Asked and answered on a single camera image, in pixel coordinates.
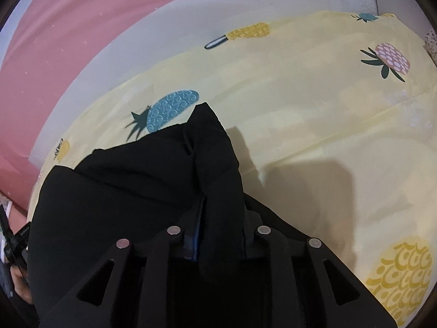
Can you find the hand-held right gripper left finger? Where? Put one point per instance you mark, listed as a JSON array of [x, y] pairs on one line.
[[194, 246]]

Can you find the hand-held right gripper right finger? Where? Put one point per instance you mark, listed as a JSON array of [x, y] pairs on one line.
[[269, 246]]

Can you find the black long coat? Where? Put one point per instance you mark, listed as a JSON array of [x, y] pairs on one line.
[[136, 194]]

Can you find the person's left hand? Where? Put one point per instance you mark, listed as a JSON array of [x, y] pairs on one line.
[[21, 288]]

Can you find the yellow pineapple print bed sheet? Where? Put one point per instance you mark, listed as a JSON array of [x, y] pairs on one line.
[[307, 126]]

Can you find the floral quilted blanket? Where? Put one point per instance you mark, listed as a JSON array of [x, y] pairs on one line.
[[432, 42]]

